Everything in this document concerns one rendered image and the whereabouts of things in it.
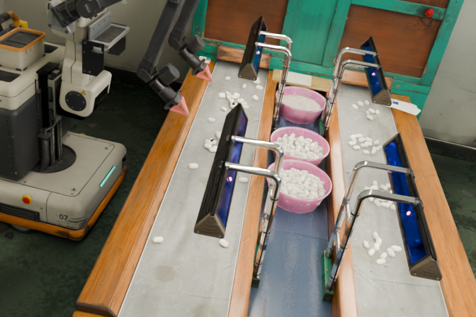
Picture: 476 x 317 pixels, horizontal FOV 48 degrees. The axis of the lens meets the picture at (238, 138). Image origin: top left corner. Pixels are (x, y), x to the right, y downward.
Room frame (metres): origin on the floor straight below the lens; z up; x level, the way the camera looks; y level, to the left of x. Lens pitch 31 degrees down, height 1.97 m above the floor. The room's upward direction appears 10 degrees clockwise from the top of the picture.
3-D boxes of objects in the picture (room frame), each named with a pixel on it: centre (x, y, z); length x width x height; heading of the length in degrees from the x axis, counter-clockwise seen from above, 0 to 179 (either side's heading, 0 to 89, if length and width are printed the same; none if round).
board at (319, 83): (2.68, -0.29, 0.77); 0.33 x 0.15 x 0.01; 89
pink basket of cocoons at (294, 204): (1.74, -0.27, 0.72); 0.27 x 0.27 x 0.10
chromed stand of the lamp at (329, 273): (1.31, -0.46, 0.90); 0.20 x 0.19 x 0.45; 179
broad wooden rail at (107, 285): (1.87, 0.28, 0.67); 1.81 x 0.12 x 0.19; 179
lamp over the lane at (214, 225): (1.33, 0.02, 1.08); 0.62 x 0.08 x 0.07; 179
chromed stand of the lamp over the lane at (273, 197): (1.32, -0.06, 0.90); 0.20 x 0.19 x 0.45; 179
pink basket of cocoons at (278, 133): (2.02, -0.27, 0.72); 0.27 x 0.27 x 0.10
